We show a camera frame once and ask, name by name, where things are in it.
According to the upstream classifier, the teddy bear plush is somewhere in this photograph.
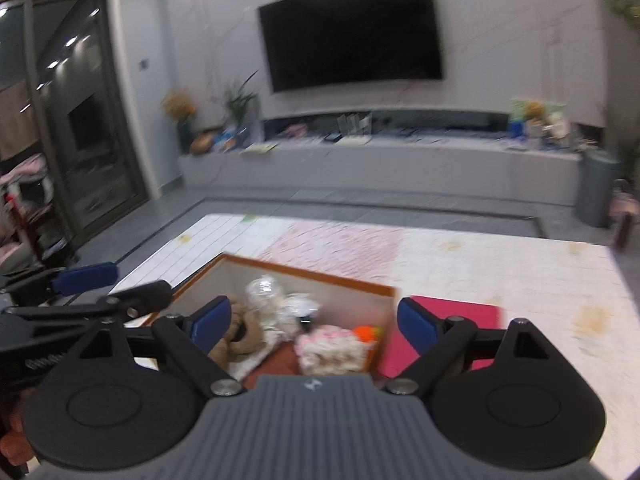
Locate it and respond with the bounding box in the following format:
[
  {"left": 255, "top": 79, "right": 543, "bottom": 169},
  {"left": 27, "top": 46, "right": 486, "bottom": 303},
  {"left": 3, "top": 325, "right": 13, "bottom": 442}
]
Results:
[{"left": 522, "top": 101, "right": 547, "bottom": 127}]

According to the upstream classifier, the pink cloth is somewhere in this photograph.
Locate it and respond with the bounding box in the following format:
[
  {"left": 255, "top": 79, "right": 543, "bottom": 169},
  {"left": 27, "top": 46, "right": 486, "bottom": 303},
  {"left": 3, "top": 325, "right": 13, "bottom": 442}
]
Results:
[{"left": 0, "top": 154, "right": 47, "bottom": 187}]

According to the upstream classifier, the white plastic bag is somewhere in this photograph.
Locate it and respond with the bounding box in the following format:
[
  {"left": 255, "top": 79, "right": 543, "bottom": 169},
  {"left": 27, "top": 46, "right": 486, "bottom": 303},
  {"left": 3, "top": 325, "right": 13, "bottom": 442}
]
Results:
[{"left": 207, "top": 300, "right": 282, "bottom": 382}]

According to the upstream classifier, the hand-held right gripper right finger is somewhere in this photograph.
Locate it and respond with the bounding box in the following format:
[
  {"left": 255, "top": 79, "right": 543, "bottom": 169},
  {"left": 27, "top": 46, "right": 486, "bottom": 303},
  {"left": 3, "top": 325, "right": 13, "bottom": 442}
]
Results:
[{"left": 385, "top": 296, "right": 566, "bottom": 396}]

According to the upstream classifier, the printed tablecloth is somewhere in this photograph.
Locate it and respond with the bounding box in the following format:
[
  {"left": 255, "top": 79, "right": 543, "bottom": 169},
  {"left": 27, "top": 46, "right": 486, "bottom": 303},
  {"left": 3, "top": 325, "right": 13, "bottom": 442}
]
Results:
[{"left": 107, "top": 212, "right": 640, "bottom": 480}]

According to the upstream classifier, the glass sliding door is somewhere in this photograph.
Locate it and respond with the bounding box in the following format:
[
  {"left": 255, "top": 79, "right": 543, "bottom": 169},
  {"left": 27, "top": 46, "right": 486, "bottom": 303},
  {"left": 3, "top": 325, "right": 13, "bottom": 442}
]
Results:
[{"left": 0, "top": 0, "right": 152, "bottom": 263}]

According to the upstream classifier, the person's left hand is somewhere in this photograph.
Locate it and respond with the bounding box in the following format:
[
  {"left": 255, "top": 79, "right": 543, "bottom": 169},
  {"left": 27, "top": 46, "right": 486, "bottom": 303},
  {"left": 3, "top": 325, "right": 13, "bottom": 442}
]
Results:
[{"left": 0, "top": 390, "right": 40, "bottom": 472}]

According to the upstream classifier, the orange cardboard box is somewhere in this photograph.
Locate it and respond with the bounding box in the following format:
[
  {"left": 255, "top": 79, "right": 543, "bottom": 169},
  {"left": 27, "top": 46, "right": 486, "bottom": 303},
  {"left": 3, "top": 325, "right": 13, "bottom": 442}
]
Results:
[{"left": 135, "top": 252, "right": 402, "bottom": 382}]

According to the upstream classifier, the red storage box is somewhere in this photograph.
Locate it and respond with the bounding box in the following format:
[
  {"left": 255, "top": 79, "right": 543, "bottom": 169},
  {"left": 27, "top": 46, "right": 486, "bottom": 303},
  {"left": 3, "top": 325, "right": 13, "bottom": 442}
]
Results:
[{"left": 375, "top": 295, "right": 504, "bottom": 380}]

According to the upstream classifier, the grey trash can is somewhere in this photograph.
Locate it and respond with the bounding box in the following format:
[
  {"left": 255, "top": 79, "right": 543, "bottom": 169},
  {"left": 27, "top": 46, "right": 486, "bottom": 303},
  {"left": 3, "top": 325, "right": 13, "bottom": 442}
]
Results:
[{"left": 575, "top": 152, "right": 622, "bottom": 228}]

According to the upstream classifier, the white router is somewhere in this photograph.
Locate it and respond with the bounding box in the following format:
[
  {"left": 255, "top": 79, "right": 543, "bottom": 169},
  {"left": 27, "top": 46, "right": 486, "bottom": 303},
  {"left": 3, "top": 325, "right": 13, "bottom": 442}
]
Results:
[{"left": 335, "top": 112, "right": 373, "bottom": 137}]

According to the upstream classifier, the black television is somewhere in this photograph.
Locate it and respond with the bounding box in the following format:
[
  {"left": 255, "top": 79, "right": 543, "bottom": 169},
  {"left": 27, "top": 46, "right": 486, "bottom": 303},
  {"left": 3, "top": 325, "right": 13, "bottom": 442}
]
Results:
[{"left": 257, "top": 0, "right": 445, "bottom": 94}]

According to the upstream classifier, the pink basket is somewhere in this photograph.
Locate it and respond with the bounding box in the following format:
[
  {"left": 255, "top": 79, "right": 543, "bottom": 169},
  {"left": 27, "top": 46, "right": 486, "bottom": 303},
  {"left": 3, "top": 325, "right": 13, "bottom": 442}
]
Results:
[{"left": 611, "top": 180, "right": 640, "bottom": 216}]

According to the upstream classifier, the pink white crochet toy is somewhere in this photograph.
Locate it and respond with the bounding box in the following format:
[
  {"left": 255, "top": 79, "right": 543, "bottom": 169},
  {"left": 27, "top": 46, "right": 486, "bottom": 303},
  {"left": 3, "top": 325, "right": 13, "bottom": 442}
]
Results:
[{"left": 295, "top": 325, "right": 372, "bottom": 377}]

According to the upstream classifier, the green potted grass plant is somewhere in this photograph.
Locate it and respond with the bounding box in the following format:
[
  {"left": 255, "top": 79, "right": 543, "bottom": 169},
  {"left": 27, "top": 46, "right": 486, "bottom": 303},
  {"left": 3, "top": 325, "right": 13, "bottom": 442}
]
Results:
[{"left": 219, "top": 71, "right": 262, "bottom": 133}]

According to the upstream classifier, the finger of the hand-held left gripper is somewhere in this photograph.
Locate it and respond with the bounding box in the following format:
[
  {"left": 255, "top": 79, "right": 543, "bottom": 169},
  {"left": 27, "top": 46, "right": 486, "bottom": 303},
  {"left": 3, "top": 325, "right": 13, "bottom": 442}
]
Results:
[
  {"left": 0, "top": 261, "right": 120, "bottom": 307},
  {"left": 5, "top": 280, "right": 174, "bottom": 322}
]

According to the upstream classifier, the vase with yellow flowers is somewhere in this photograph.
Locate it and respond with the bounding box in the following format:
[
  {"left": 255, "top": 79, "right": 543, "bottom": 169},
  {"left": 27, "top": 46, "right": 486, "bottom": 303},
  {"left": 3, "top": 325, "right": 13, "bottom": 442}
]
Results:
[{"left": 161, "top": 89, "right": 199, "bottom": 155}]

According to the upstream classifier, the gold ornament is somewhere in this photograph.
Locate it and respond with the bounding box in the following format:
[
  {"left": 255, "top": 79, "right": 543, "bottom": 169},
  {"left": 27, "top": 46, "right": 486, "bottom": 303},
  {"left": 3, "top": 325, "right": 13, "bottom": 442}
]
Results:
[{"left": 190, "top": 132, "right": 217, "bottom": 157}]

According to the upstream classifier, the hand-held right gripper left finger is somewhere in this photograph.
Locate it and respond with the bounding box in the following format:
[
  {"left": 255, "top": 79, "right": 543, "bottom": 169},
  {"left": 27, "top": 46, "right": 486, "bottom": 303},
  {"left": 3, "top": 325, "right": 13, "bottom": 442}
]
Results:
[{"left": 65, "top": 295, "right": 243, "bottom": 397}]

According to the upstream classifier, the white marble TV cabinet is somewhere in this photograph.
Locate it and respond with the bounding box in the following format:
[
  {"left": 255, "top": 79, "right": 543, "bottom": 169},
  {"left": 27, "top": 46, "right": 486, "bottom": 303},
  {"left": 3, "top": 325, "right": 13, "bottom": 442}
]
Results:
[{"left": 177, "top": 107, "right": 607, "bottom": 207}]

